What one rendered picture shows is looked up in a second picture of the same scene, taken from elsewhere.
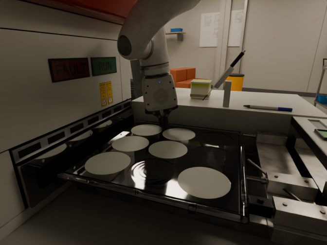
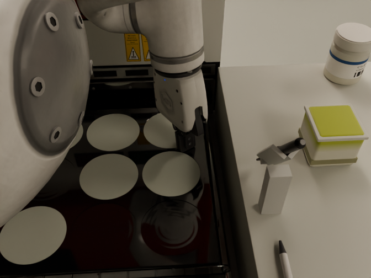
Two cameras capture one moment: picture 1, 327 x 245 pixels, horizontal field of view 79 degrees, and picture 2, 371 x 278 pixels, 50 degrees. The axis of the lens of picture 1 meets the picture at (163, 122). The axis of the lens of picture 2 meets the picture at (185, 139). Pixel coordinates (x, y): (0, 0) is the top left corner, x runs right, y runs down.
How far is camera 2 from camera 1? 0.70 m
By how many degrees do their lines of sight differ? 61
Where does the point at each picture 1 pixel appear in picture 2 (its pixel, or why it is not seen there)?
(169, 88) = (175, 99)
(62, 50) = not seen: outside the picture
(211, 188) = (18, 244)
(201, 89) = (309, 138)
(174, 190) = not seen: hidden behind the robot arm
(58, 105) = not seen: hidden behind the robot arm
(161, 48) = (158, 32)
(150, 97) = (157, 92)
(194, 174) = (44, 221)
